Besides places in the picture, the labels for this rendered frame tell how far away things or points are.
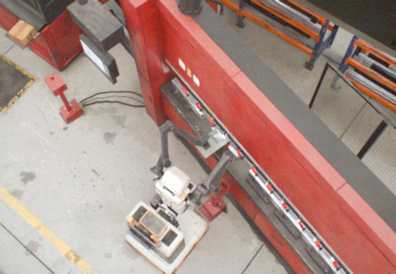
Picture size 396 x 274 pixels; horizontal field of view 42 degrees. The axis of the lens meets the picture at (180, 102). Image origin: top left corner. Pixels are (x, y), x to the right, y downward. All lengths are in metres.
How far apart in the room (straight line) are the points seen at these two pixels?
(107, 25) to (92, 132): 2.01
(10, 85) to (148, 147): 1.96
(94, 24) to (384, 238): 2.80
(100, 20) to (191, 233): 2.33
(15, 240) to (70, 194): 0.74
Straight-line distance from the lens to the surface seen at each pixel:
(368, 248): 3.79
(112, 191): 5.87
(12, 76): 6.80
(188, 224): 5.40
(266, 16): 6.37
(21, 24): 5.79
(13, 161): 6.29
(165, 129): 4.31
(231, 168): 4.94
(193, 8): 3.98
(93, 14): 4.57
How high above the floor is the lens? 5.53
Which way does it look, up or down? 63 degrees down
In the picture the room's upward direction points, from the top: 5 degrees counter-clockwise
